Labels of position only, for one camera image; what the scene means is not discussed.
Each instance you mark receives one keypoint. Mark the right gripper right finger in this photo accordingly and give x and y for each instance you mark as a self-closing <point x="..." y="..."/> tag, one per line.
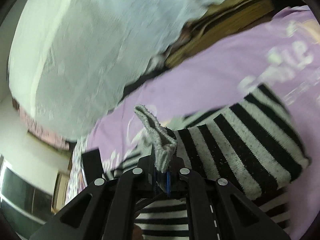
<point x="216" y="209"/>

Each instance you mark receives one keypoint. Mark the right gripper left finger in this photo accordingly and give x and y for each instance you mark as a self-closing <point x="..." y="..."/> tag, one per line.
<point x="104" y="209"/>

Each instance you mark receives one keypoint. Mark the black grey striped sweater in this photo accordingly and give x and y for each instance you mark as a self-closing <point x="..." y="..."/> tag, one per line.
<point x="252" y="144"/>

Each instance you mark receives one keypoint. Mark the person's hand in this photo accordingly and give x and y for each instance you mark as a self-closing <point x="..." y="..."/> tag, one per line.
<point x="137" y="233"/>

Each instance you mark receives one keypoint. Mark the floral purple white cloth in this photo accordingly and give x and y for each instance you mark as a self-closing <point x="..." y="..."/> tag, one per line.
<point x="75" y="184"/>

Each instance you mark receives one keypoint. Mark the pink floral cloth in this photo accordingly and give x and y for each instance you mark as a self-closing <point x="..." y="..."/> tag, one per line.
<point x="45" y="135"/>

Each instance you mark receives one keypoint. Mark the white lace cover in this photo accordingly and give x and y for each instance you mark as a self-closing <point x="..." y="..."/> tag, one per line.
<point x="70" y="60"/>

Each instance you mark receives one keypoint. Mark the purple smile bed sheet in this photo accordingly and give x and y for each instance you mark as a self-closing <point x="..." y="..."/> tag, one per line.
<point x="283" y="53"/>

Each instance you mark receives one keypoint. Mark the brown woven mat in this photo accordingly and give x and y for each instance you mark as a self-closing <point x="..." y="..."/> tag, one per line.
<point x="220" y="21"/>

